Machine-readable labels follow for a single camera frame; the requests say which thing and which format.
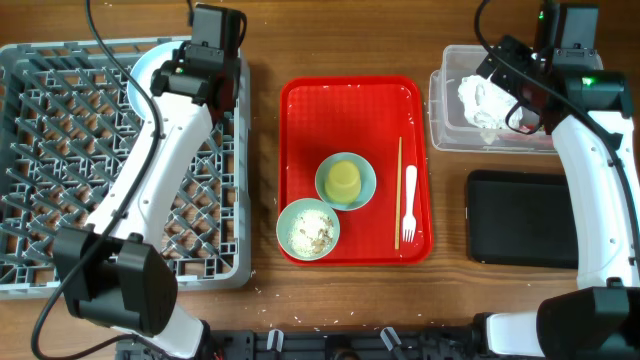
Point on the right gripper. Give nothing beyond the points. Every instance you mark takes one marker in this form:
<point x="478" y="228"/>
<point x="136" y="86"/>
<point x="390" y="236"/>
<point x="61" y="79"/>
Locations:
<point x="519" y="51"/>

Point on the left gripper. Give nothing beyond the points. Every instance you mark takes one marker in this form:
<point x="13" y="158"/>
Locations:
<point x="179" y="55"/>

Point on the white napkin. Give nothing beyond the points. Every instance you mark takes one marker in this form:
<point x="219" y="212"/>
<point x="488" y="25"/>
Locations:
<point x="486" y="106"/>

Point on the light blue plate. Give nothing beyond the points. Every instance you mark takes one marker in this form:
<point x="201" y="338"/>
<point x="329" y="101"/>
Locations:
<point x="142" y="74"/>

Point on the light blue bowl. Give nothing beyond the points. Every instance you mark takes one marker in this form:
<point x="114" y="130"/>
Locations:
<point x="368" y="180"/>

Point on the yellow plastic cup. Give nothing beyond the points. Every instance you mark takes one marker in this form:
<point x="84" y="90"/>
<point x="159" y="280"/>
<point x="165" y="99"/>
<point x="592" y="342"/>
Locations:
<point x="343" y="182"/>

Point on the green bowl with food scraps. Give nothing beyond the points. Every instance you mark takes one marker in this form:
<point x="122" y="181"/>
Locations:
<point x="308" y="230"/>

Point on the red snack wrapper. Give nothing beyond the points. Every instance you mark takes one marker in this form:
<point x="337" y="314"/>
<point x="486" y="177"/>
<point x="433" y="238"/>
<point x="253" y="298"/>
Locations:
<point x="525" y="129"/>

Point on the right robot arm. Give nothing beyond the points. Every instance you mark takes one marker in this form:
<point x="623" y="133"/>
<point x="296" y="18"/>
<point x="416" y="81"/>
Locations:
<point x="588" y="114"/>

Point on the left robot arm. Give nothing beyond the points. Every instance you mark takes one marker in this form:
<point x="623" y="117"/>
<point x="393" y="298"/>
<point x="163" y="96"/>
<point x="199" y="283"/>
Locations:
<point x="111" y="269"/>

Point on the grey dishwasher rack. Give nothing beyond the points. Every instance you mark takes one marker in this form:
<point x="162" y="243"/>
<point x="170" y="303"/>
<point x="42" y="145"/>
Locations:
<point x="66" y="130"/>

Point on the clear plastic bin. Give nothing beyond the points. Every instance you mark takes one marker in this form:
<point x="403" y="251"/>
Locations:
<point x="449" y="129"/>

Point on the black plastic tray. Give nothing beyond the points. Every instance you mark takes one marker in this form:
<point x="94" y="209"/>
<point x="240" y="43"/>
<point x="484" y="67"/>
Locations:
<point x="522" y="219"/>

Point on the wooden chopstick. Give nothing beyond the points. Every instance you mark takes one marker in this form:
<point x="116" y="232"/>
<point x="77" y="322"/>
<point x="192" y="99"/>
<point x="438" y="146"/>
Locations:
<point x="398" y="196"/>

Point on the red plastic tray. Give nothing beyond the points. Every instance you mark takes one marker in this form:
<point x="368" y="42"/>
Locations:
<point x="365" y="115"/>

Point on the white plastic fork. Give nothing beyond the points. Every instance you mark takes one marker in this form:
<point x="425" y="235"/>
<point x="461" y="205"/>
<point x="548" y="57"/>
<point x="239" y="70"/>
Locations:
<point x="409" y="221"/>

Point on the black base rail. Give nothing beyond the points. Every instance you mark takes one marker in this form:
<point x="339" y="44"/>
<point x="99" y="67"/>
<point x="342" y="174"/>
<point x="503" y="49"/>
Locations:
<point x="430" y="343"/>

